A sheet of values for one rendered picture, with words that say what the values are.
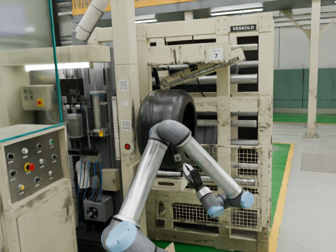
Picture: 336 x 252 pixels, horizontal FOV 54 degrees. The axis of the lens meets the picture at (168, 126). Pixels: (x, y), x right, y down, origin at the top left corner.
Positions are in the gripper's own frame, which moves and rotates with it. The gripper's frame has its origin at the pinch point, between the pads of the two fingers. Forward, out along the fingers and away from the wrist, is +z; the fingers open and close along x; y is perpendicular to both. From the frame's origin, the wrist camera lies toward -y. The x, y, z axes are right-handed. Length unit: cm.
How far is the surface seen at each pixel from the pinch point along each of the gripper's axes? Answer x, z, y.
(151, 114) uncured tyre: -3.7, 34.4, -16.5
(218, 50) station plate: 61, 55, -25
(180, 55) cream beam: 40, 72, -18
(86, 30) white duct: -9, 140, -20
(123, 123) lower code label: -19, 56, 6
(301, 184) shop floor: 181, 14, 231
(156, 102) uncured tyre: 3.0, 40.6, -18.2
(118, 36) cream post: 3, 91, -39
